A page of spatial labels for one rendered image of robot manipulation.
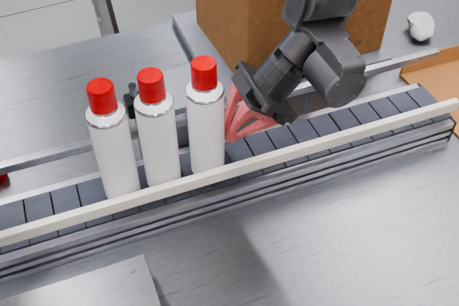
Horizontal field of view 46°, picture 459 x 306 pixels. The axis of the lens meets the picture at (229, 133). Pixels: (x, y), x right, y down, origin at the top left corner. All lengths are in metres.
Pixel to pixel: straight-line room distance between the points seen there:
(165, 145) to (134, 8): 2.12
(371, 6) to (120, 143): 0.55
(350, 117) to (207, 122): 0.30
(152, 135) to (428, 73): 0.61
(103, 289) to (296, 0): 0.43
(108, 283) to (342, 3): 0.46
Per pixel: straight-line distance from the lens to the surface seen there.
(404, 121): 0.90
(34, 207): 0.83
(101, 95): 0.66
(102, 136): 0.69
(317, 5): 0.67
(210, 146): 0.75
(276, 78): 0.73
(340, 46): 0.68
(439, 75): 1.13
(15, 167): 0.78
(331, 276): 0.79
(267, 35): 0.94
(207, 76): 0.68
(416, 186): 0.92
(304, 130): 0.89
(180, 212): 0.81
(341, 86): 0.67
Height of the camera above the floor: 1.51
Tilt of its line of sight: 46 degrees down
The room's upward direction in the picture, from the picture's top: straight up
